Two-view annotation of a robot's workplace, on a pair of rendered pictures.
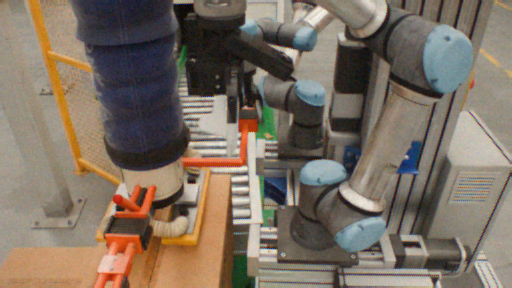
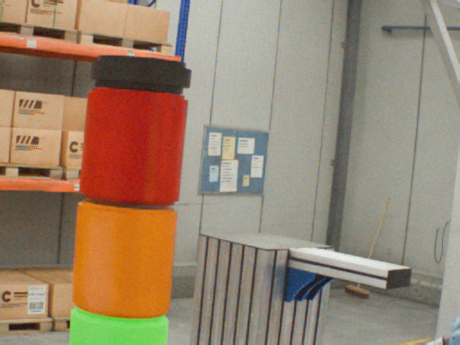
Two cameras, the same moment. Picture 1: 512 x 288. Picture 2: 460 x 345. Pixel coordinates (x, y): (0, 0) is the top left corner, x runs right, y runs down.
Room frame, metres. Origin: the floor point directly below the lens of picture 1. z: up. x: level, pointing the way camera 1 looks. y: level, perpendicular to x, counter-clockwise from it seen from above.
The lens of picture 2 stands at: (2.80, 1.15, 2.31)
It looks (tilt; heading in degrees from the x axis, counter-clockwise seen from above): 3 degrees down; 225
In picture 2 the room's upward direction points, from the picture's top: 6 degrees clockwise
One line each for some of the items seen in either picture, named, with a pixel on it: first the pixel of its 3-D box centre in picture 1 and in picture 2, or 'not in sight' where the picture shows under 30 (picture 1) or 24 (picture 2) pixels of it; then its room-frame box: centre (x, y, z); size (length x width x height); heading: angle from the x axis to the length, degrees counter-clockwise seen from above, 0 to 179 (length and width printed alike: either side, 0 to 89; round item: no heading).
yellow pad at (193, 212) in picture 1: (188, 198); not in sight; (0.91, 0.20, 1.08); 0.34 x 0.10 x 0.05; 179
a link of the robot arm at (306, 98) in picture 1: (307, 101); not in sight; (1.31, -0.19, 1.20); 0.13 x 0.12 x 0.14; 58
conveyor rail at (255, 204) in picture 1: (248, 116); not in sight; (2.47, 0.05, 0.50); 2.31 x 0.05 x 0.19; 3
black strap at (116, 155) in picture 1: (147, 137); not in sight; (0.92, 0.30, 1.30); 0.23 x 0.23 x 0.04
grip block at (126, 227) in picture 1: (128, 232); not in sight; (0.67, 0.31, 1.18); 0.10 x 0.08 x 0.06; 89
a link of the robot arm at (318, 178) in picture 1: (322, 188); not in sight; (0.81, -0.18, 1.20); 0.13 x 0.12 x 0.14; 23
